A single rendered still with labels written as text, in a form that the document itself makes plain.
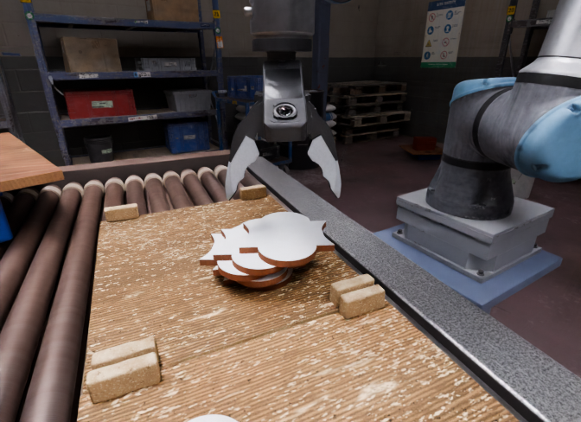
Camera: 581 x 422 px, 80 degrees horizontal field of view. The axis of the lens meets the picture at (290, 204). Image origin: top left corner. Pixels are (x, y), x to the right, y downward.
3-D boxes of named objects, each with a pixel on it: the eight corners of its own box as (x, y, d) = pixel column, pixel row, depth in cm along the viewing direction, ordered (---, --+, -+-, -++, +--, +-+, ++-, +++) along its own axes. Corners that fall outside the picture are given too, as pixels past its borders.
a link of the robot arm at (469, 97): (487, 145, 70) (502, 73, 65) (538, 163, 57) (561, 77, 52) (430, 147, 69) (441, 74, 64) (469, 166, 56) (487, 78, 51)
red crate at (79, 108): (130, 111, 424) (126, 86, 413) (137, 115, 389) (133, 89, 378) (68, 115, 392) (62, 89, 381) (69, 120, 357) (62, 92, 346)
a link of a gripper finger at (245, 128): (250, 171, 46) (288, 118, 44) (250, 175, 45) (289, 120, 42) (220, 151, 45) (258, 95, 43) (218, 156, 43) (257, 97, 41)
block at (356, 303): (376, 299, 45) (379, 281, 44) (386, 308, 44) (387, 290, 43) (337, 312, 43) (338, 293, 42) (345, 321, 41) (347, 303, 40)
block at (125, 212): (139, 214, 70) (137, 201, 69) (139, 219, 68) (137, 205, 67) (106, 220, 67) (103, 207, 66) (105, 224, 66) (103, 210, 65)
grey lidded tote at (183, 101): (202, 106, 463) (200, 87, 454) (214, 109, 436) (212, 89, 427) (165, 109, 435) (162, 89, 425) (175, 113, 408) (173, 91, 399)
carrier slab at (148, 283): (269, 200, 81) (268, 194, 80) (380, 303, 47) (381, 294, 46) (101, 228, 67) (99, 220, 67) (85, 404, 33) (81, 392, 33)
